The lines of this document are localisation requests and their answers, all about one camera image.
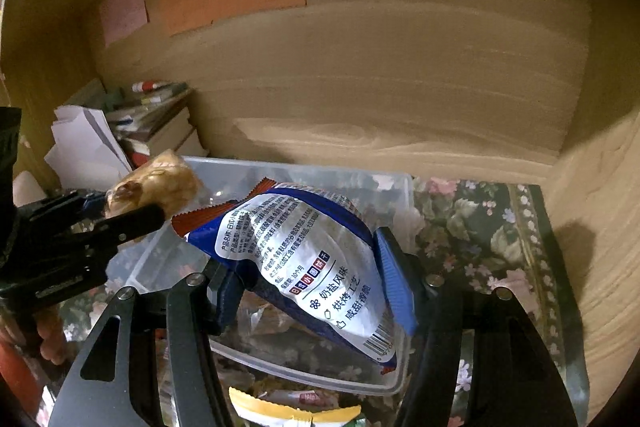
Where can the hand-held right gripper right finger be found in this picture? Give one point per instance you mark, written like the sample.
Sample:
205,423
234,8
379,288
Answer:
395,287

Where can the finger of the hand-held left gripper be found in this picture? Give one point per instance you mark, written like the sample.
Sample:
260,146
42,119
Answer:
135,223
92,204

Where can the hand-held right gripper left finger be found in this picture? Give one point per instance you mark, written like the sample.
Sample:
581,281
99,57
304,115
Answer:
229,302

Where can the clear-wrapped brown bread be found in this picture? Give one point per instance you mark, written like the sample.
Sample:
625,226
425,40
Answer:
155,182

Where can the clear plastic container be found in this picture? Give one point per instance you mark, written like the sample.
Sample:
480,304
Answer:
280,357

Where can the blue white snack packet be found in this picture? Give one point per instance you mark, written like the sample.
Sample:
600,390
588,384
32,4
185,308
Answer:
320,267

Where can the person's red sleeve forearm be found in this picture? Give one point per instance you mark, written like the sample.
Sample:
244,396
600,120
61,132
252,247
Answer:
17,382

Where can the person's left hand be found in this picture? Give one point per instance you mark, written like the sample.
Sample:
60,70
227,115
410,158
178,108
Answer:
52,337

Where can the clear-wrapped snack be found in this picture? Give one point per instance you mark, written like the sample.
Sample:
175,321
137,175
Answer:
267,319

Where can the white folded paper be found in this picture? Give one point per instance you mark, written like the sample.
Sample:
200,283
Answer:
87,147

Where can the stack of books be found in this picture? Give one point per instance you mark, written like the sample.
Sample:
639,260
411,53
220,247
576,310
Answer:
160,122

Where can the floral tablecloth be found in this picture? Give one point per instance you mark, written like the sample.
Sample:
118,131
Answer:
490,232

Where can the yellow snack packet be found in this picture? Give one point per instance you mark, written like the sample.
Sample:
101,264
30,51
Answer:
292,409

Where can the pink sticky note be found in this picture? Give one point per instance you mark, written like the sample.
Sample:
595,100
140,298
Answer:
123,11

